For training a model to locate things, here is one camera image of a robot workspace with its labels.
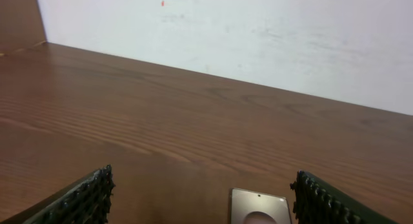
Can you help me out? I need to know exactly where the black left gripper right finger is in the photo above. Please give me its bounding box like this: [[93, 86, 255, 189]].
[[290, 170, 396, 224]]

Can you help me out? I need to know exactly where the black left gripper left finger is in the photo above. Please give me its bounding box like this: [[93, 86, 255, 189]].
[[1, 165, 116, 224]]

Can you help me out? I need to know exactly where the Samsung Galaxy smartphone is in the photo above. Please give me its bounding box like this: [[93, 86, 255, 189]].
[[228, 188, 292, 224]]

